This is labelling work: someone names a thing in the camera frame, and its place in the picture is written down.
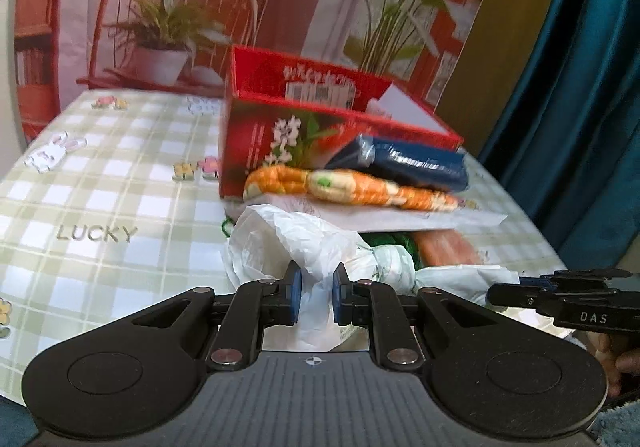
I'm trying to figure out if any white plastic bag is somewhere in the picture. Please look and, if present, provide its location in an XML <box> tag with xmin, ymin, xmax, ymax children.
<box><xmin>222</xmin><ymin>206</ymin><xmax>372</xmax><ymax>353</ymax></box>

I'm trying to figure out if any green checked tablecloth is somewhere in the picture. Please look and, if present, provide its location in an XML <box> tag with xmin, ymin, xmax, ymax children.
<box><xmin>0</xmin><ymin>88</ymin><xmax>571</xmax><ymax>408</ymax></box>

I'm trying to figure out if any teal fuzzy cloth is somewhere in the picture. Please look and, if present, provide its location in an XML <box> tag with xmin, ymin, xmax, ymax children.
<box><xmin>592</xmin><ymin>397</ymin><xmax>640</xmax><ymax>447</ymax></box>

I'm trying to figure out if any printed wall cloth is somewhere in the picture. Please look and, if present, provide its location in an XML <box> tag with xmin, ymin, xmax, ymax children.
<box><xmin>15</xmin><ymin>0</ymin><xmax>508</xmax><ymax>114</ymax></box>

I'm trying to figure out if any red cardboard box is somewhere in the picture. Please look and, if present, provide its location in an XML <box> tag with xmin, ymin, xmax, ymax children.
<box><xmin>218</xmin><ymin>45</ymin><xmax>465</xmax><ymax>200</ymax></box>

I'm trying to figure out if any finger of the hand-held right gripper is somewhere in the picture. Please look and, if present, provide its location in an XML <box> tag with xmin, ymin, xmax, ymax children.
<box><xmin>487</xmin><ymin>283</ymin><xmax>561</xmax><ymax>310</ymax></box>
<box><xmin>519</xmin><ymin>269</ymin><xmax>632</xmax><ymax>292</ymax></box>

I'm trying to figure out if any white face mask packet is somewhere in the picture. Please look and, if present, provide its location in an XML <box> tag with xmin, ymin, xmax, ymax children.
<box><xmin>225</xmin><ymin>194</ymin><xmax>508</xmax><ymax>234</ymax></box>

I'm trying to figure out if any person's right hand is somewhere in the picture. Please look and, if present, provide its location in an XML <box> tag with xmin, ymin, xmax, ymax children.
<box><xmin>587</xmin><ymin>331</ymin><xmax>640</xmax><ymax>398</ymax></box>

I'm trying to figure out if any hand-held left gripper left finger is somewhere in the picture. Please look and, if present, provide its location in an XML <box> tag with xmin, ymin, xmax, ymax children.
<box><xmin>130</xmin><ymin>261</ymin><xmax>304</xmax><ymax>373</ymax></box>

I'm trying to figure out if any orange plastic packet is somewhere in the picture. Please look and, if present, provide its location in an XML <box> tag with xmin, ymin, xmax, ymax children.
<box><xmin>412</xmin><ymin>229</ymin><xmax>488</xmax><ymax>269</ymax></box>

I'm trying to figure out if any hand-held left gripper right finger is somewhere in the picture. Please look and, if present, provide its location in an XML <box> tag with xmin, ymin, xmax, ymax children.
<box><xmin>332</xmin><ymin>263</ymin><xmax>496</xmax><ymax>372</ymax></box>

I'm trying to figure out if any green cloth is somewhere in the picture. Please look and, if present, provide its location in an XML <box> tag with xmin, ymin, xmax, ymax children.
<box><xmin>362</xmin><ymin>229</ymin><xmax>426</xmax><ymax>273</ymax></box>

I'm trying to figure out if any white bag with green print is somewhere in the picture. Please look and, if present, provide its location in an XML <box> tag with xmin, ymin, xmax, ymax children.
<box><xmin>345</xmin><ymin>244</ymin><xmax>521</xmax><ymax>343</ymax></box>

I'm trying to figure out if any teal curtain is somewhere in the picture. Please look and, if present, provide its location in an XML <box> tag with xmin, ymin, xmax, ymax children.
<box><xmin>477</xmin><ymin>0</ymin><xmax>640</xmax><ymax>278</ymax></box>

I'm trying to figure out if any dark blue plastic packet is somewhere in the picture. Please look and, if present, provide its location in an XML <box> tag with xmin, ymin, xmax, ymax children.
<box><xmin>327</xmin><ymin>134</ymin><xmax>468</xmax><ymax>192</ymax></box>

